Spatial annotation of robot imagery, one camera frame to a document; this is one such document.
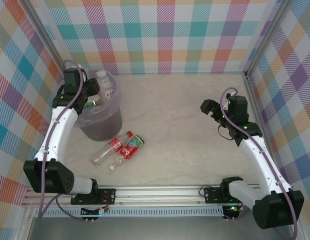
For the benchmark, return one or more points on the aluminium frame post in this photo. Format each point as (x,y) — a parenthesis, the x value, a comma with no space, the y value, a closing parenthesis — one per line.
(42,30)
(267,35)

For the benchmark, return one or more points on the grey metal front panel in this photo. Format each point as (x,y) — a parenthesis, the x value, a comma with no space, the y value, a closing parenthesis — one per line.
(157,228)

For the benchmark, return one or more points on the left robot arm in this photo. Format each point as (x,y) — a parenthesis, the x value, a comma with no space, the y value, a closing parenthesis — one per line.
(59,135)

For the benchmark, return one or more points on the power connector wiring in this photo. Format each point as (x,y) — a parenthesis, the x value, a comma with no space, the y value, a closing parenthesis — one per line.
(90,212)
(231,209)

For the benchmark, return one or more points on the clear tea bottle white cap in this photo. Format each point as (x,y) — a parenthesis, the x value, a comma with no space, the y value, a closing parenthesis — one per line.
(131,148)

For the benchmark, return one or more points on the translucent purple bin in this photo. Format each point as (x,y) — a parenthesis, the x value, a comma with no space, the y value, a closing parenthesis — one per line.
(104,122)

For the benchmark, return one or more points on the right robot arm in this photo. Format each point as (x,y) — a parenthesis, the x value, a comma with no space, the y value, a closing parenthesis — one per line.
(265,165)

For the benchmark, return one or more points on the clear cola bottle red label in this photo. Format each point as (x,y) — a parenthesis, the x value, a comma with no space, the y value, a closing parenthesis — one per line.
(114,145)

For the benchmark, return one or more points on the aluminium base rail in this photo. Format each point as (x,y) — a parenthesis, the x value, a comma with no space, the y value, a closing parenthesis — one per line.
(157,195)

